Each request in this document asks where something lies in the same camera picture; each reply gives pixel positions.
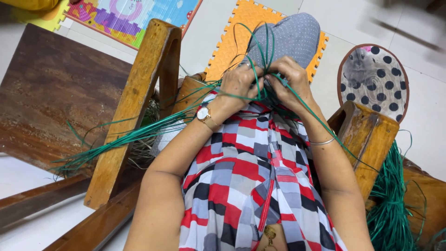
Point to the person's right fingers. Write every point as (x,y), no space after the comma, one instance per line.
(278,68)

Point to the thin silver bangle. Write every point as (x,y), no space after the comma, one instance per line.
(322,142)

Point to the colourful printed play mat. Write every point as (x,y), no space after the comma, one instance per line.
(129,17)

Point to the dark brown wooden table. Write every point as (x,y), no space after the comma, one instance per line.
(55,90)

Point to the orange foam puzzle mat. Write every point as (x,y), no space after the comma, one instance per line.
(237,38)

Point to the gold wristwatch with white dial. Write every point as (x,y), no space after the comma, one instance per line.
(204,114)

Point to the red grey checked dress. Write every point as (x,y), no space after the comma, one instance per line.
(244,174)

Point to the person's left hand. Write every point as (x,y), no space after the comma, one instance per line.
(237,85)

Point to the white bag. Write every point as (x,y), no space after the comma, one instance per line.
(167,137)

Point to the yellow cushion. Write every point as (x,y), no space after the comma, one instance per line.
(31,3)

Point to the gold pendant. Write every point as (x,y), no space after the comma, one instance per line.
(270,235)

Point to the bundle of green strands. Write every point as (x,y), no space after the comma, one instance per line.
(139,134)

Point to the dry grass bundle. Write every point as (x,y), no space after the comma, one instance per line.
(143,148)

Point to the wooden armchair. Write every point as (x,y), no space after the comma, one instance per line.
(132,104)

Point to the heap of green strands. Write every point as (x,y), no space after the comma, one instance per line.
(390,209)

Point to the yellow foam puzzle mat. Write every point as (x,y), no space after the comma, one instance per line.
(48,17)

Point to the person's right hand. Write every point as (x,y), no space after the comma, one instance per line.
(294,85)

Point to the polka dot hand fan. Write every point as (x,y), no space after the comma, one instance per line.
(379,80)

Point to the brown wooden furniture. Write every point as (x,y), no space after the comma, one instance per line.
(428,198)

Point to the grey dotted trousers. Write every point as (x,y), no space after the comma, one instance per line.
(292,38)

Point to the person's left fingers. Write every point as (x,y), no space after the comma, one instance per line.
(251,71)

